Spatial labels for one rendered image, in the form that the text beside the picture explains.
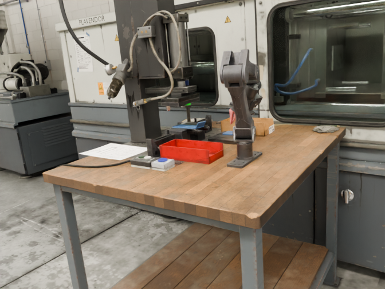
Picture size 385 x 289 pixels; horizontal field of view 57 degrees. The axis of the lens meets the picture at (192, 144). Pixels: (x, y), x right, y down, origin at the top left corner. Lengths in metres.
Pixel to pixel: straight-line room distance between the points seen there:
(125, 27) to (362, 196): 1.52
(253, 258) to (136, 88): 1.08
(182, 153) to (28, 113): 3.34
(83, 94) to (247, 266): 2.58
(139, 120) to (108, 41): 1.29
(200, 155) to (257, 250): 0.51
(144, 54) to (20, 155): 3.12
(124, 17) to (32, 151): 3.08
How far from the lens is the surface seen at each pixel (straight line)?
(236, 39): 2.27
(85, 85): 3.36
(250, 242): 1.07
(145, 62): 1.78
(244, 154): 1.42
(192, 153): 1.46
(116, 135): 3.10
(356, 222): 2.21
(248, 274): 1.13
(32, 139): 4.67
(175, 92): 1.72
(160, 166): 1.40
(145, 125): 1.85
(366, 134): 2.01
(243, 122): 1.38
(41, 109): 4.72
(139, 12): 1.79
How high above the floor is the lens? 1.34
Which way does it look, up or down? 15 degrees down
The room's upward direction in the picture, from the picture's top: 5 degrees counter-clockwise
